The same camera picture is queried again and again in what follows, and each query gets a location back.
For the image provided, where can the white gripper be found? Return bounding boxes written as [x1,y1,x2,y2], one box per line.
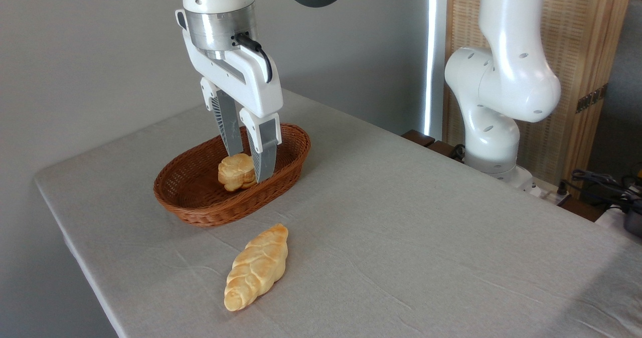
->
[175,9,284,184]

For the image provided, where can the small round bread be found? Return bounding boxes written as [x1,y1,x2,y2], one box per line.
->
[218,153,257,192]

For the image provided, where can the long braided bread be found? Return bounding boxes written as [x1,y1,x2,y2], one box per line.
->
[224,223,290,312]

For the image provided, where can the brown wicker oval basket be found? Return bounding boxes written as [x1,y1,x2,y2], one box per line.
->
[153,123,311,228]

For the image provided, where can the grey tablecloth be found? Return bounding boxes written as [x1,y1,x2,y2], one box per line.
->
[34,88,642,338]

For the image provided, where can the white power strip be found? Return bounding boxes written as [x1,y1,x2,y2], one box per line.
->
[522,177,572,206]

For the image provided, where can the dark metal screen hinge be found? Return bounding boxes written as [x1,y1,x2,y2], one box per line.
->
[576,83,609,114]

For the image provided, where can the wooden folding screen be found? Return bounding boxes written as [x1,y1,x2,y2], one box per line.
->
[443,0,635,199]

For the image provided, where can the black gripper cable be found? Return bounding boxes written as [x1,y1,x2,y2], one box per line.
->
[234,33,274,84]

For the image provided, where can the black cable bundle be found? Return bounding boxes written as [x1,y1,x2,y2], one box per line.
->
[558,168,642,214]

